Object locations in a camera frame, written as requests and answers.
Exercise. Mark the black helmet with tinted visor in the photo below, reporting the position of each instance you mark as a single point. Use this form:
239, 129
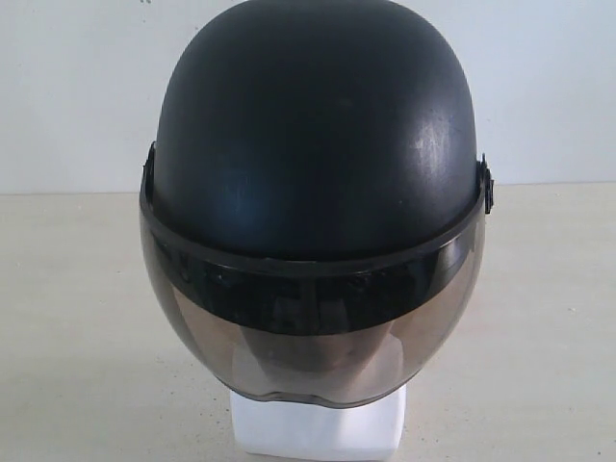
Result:
313, 208

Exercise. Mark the white mannequin head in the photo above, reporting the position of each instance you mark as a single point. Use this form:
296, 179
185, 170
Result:
299, 430

